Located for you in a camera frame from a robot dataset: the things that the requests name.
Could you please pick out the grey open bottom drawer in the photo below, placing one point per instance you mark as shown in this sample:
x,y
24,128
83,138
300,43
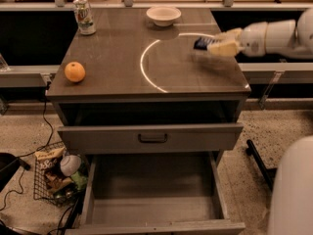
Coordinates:
x,y
155,194

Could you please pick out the white bowl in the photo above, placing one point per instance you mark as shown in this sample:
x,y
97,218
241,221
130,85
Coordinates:
x,y
163,15

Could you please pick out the yellow chip bag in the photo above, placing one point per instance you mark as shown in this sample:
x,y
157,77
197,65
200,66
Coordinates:
x,y
49,155

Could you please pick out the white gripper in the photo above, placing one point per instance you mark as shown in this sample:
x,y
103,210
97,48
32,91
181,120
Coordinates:
x,y
254,39

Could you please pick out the grey middle drawer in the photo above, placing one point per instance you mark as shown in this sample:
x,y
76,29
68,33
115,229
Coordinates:
x,y
144,139

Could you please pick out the green 7up can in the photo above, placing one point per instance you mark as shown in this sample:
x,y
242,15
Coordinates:
x,y
83,16

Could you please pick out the black wire basket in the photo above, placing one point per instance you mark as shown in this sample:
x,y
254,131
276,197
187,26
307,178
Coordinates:
x,y
50,185

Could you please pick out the green snack bag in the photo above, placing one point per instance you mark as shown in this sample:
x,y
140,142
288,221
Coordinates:
x,y
80,180

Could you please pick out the white round container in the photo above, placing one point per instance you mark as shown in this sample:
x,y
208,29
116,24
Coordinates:
x,y
70,164

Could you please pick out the orange fruit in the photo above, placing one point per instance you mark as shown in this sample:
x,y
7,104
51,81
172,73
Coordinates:
x,y
75,72

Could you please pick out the black object at left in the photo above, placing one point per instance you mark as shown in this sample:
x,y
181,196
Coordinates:
x,y
9,164

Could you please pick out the grey drawer cabinet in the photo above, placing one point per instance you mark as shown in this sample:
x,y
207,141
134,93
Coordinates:
x,y
139,74

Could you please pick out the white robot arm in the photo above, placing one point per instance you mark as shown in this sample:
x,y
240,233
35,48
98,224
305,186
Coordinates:
x,y
291,211

